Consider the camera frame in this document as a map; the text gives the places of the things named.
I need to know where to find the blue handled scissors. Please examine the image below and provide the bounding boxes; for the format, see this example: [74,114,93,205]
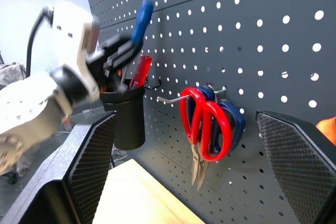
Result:
[195,86,247,157]

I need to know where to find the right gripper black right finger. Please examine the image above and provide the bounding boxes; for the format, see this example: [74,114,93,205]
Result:
[255,109,336,224]

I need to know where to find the dark grey pegboard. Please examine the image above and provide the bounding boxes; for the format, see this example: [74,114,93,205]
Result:
[80,0,336,224]

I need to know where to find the blue handled screwdriver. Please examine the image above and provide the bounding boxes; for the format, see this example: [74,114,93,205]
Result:
[116,0,154,91]

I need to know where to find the red handled scissors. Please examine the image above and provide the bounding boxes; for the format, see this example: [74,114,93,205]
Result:
[178,87,233,193]

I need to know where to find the grey cloth heap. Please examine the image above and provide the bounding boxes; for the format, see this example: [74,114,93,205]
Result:
[0,62,27,91]

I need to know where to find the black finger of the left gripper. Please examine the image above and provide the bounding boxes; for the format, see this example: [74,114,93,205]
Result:
[103,33,135,52]
[104,42,144,72]

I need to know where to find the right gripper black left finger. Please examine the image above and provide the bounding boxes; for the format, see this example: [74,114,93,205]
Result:
[0,110,118,224]

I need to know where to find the red handled screwdriver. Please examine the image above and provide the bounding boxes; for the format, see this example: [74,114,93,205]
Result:
[129,54,153,91]

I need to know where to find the double metal scissors hook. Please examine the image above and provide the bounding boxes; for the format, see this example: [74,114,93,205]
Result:
[156,84,228,108]

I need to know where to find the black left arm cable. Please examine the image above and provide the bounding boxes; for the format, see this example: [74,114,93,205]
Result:
[25,5,55,77]

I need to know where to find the orange black handled screwdriver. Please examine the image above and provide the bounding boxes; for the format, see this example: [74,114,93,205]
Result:
[100,67,123,92]

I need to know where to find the black cup holder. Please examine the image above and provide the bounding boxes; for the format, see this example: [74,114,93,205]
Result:
[99,78,146,151]

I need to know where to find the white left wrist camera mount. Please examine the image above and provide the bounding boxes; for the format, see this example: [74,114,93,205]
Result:
[50,0,102,102]

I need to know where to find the black cup hook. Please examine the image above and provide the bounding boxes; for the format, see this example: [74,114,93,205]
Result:
[143,76,162,90]

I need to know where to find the orange handled pliers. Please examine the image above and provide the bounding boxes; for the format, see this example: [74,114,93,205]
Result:
[315,115,336,147]

